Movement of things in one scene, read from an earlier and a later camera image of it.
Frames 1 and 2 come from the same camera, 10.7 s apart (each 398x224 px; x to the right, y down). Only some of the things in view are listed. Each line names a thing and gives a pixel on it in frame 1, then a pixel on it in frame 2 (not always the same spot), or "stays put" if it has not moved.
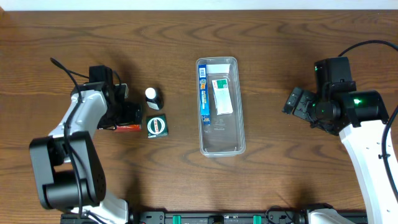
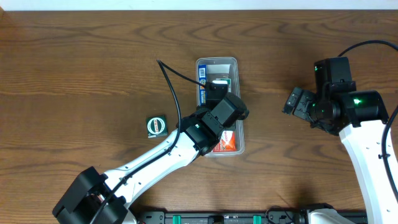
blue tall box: x=204 y=94 stays put
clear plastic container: x=221 y=89 stays put
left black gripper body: x=120 y=116 -> x=239 y=117
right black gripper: x=300 y=106 stays put
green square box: x=157 y=126 stays put
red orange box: x=127 y=128 -> x=227 y=142
